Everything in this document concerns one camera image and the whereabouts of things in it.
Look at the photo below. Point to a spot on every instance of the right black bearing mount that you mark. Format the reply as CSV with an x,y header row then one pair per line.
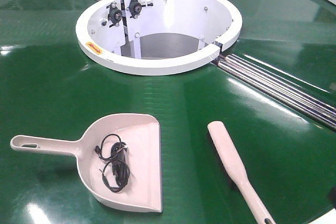
x,y
135,7

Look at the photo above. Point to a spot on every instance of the green conveyor belt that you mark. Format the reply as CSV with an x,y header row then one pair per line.
x,y
50,88

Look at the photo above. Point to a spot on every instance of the steel conveyor rollers right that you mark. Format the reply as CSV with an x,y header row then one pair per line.
x,y
278,87

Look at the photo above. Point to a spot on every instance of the black bearing mount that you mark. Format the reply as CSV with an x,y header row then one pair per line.
x,y
114,16
135,7

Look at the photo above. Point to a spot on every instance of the beige plastic dustpan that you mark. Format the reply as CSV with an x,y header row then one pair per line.
x,y
140,133

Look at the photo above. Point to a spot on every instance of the left black bearing mount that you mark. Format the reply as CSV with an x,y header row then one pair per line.
x,y
114,16

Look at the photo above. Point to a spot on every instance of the beige hand brush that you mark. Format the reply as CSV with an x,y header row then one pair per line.
x,y
235,168

